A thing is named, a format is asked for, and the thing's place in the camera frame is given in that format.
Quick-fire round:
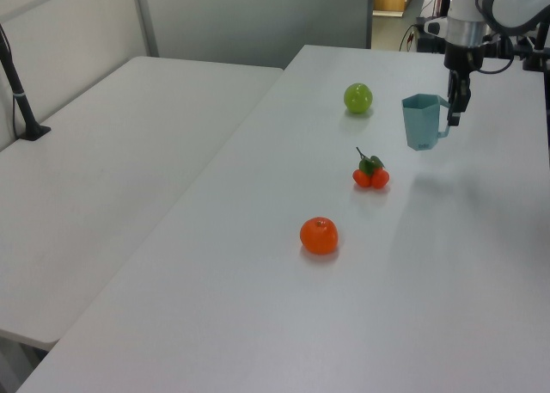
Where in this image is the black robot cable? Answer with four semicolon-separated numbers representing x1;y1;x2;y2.
472;0;517;75

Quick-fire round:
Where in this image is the black camera stand pole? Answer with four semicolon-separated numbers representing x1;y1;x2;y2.
0;21;52;142

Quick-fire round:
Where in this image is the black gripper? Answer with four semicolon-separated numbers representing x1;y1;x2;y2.
443;41;486;128

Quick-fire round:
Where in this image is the black clamp stand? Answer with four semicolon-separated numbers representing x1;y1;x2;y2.
521;21;550;72

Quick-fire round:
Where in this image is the green apple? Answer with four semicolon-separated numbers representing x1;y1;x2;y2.
342;82;374;115

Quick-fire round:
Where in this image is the aluminium partition post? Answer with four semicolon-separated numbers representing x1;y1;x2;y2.
130;0;161;59

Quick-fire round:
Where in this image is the white side table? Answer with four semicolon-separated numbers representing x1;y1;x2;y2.
0;56;285;352

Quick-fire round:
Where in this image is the large orange mandarin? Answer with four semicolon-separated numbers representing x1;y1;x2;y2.
299;216;339;256

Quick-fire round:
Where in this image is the black background equipment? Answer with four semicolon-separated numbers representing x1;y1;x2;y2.
399;0;452;55

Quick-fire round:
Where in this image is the light blue hexagonal mug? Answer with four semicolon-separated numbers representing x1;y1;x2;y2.
400;93;453;152

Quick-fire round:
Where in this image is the small mandarin cluster with leaves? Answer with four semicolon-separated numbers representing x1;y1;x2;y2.
351;146;391;190

